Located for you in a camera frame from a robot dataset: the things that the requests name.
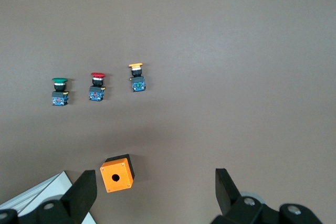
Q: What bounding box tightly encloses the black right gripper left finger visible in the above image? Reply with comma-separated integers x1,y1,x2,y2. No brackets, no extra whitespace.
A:
0,169,98,224

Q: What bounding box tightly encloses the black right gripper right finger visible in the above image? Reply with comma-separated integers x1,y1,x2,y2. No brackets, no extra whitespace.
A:
209,167,324,224

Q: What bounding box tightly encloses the yellow mushroom push button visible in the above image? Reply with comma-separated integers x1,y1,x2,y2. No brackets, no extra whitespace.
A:
128,62,146,93

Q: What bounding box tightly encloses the white drawer cabinet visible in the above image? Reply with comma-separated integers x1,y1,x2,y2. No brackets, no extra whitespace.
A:
0,171,96,224

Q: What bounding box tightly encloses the green mushroom push button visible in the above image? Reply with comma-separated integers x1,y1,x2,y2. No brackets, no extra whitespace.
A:
50,77,70,107

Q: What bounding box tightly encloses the red mushroom push button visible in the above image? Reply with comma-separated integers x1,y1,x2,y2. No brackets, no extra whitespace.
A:
88,72,107,102

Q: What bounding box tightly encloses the brown table cover mat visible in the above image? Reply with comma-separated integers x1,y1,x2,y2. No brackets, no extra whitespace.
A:
0,0,336,224

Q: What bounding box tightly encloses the orange button enclosure box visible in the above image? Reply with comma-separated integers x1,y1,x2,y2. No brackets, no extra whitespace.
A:
99,153,137,194

